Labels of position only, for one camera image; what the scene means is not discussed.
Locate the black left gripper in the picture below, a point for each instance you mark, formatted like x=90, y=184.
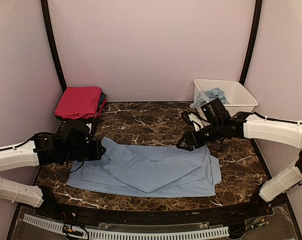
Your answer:
x=97, y=154

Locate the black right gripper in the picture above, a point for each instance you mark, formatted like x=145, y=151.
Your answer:
x=196, y=143

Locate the light blue button shirt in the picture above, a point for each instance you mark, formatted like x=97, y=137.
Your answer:
x=149, y=171

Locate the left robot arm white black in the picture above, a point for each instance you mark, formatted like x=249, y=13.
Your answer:
x=40, y=150

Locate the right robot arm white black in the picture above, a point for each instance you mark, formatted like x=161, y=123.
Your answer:
x=245, y=125

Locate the folded red garment underneath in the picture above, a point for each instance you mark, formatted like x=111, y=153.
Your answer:
x=100, y=107

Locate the crumpled blue cloth in bin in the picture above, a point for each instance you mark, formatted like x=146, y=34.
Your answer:
x=204, y=97

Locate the folded pink red garment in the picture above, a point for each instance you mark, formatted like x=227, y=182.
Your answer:
x=79, y=103

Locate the folded dark blue garment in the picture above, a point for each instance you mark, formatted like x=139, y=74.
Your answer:
x=102, y=98

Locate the white plastic bin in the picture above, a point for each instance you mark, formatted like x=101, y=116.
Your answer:
x=239, y=98

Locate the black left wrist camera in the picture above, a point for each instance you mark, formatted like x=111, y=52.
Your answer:
x=75, y=132

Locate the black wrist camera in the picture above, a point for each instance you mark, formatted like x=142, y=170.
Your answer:
x=75, y=132
x=215, y=112

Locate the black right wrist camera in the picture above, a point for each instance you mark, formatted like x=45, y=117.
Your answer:
x=215, y=112

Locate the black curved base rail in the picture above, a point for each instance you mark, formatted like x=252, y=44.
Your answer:
x=92, y=208

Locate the white slotted cable duct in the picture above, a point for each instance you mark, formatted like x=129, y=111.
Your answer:
x=108, y=231

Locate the left black frame post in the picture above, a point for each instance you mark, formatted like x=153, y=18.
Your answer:
x=52, y=43

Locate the black frame post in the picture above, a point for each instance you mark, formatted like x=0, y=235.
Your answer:
x=252, y=41
x=52, y=43

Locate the right black frame post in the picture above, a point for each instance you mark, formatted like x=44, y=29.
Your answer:
x=252, y=41

